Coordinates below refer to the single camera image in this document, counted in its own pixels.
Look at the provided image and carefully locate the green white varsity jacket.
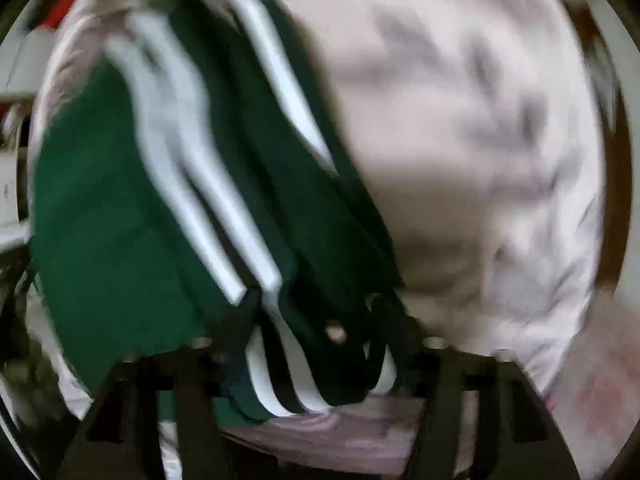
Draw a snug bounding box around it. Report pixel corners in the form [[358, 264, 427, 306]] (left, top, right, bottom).
[[32, 0, 400, 425]]

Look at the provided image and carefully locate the rose pattern plush blanket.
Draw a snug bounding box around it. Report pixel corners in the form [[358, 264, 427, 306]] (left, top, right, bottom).
[[27, 0, 609, 480]]

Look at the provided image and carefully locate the red garment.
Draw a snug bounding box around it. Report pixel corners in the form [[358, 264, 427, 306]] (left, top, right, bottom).
[[36, 0, 76, 29]]

